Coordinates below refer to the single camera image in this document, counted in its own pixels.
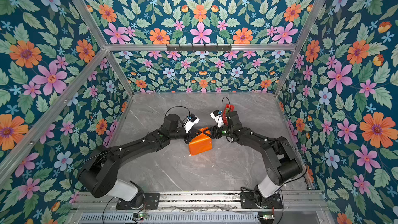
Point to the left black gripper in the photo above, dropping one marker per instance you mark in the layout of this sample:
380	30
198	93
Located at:
192	134

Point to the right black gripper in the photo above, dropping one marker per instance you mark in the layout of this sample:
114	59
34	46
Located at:
213	129

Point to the yellow orange wrapping paper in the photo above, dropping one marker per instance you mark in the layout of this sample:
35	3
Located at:
201	143

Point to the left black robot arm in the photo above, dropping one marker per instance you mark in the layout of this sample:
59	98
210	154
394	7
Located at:
99	173

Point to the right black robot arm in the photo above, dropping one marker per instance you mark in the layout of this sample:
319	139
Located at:
281	162

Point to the red tape dispenser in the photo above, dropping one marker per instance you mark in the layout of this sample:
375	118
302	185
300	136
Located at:
228	108

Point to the right small circuit board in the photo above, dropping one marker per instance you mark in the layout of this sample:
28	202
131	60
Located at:
266	218

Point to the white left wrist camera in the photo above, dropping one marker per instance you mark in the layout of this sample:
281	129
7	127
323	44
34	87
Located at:
191	121

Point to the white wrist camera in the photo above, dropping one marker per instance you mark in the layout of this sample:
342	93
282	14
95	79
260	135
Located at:
217	117
191	121

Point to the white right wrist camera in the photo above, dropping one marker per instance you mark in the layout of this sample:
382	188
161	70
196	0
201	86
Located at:
217	117

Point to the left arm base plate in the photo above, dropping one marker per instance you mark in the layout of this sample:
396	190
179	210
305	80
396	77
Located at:
146	200

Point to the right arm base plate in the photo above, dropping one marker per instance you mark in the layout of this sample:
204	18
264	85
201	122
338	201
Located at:
252	198

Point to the black hook rail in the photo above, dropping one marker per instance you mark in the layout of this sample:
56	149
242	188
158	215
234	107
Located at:
194	48

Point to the white slotted cable duct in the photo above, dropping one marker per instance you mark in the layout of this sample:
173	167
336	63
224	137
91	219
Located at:
171	218

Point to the aluminium mounting rail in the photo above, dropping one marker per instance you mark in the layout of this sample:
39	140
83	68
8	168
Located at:
206	201

